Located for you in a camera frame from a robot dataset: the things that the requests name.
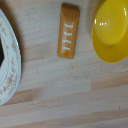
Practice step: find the yellow plastic bowl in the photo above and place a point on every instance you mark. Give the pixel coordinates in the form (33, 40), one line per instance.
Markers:
(111, 30)

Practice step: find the floral rimmed white plate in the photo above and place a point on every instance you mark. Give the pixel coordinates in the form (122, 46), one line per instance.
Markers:
(13, 60)

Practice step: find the orange toy hot dog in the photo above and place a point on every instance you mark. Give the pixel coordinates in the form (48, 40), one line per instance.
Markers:
(68, 31)

